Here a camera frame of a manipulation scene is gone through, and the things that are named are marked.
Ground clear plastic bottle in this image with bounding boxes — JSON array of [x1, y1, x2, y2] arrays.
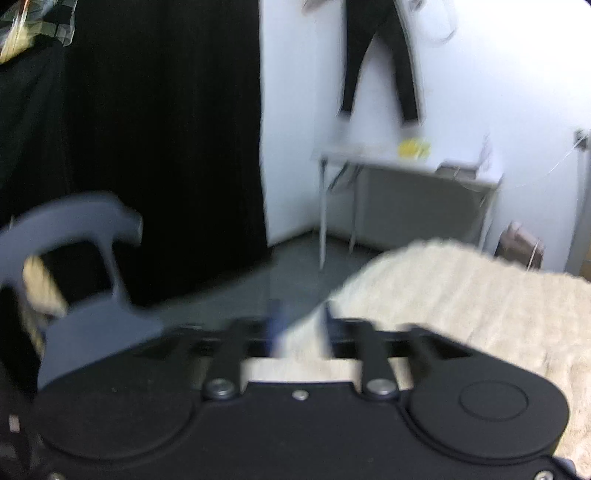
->
[[479, 133, 496, 168]]

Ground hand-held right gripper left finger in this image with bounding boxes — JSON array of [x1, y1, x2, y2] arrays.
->
[[134, 299, 286, 400]]

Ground black pants on wall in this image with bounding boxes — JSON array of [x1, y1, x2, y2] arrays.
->
[[338, 0, 422, 126]]

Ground grey folding table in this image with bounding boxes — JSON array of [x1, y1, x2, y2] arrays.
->
[[311, 137, 505, 271]]

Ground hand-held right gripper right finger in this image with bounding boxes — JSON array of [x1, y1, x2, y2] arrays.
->
[[323, 302, 472, 400]]

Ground person's left hand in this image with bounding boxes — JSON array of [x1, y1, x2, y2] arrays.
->
[[22, 255, 68, 319]]

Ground black curtain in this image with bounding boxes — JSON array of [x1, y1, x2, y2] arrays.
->
[[0, 0, 269, 308]]

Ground cream fluffy blanket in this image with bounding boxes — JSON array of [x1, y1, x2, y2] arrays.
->
[[242, 237, 591, 480]]

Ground yellow packet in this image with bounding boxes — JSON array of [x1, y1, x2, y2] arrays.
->
[[397, 137, 433, 160]]

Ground plaid cloth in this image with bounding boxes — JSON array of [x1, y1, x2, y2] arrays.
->
[[0, 0, 77, 64]]

